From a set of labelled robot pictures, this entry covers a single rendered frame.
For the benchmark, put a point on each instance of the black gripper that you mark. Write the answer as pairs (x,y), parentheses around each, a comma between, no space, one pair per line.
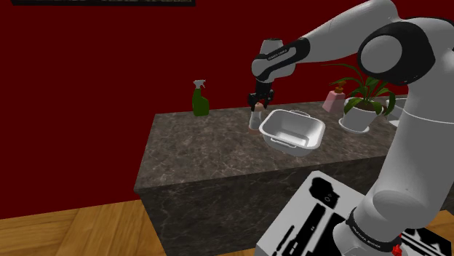
(264,89)

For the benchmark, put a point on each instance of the clear bottle with cork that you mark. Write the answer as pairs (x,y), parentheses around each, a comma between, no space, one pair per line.
(254,121)

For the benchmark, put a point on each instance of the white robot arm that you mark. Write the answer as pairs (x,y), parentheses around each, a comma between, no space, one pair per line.
(418,141)

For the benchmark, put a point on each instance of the white rectangular tub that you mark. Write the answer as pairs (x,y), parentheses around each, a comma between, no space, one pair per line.
(294,132)

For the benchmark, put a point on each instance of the green spray bottle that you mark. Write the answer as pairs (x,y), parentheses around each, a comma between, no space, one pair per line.
(200,104)

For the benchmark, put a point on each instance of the pink soap dispenser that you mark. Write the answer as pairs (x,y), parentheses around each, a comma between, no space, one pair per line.
(333,102)

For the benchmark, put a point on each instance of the green plant in white pot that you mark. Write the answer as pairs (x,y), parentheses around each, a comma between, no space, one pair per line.
(358,117)

